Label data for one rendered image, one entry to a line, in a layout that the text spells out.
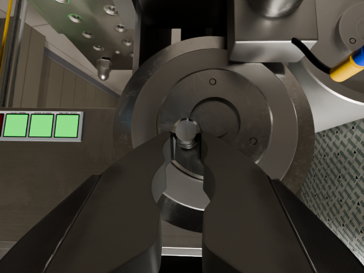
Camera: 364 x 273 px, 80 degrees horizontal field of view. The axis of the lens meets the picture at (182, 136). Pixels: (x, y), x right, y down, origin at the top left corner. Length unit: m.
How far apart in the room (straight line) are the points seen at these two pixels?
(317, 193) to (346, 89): 0.23
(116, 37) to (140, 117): 0.34
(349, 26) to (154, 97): 0.16
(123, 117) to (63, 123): 0.40
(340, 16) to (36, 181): 0.58
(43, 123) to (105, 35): 0.25
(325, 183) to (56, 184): 0.52
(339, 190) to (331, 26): 0.21
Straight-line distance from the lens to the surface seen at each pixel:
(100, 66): 0.56
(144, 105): 0.16
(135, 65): 0.19
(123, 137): 0.17
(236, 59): 0.16
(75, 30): 0.49
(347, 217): 0.35
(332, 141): 0.36
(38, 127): 0.60
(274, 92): 0.17
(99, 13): 0.43
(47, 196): 0.58
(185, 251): 0.51
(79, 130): 0.55
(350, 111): 0.21
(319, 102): 0.21
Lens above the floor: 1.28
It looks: 9 degrees down
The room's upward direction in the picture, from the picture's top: 179 degrees counter-clockwise
